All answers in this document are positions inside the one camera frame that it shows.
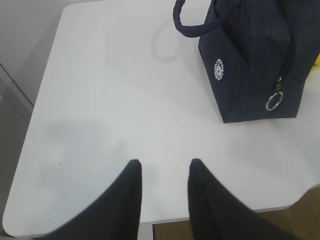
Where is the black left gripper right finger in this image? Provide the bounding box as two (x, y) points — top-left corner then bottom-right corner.
(187, 159), (295, 240)

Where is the yellow toy fruit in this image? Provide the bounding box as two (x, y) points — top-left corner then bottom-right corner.
(311, 55), (320, 71)

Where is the navy blue fabric bag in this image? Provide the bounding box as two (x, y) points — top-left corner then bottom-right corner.
(173, 0), (320, 123)

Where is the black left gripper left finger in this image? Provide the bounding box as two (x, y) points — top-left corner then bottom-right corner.
(44, 159), (142, 240)

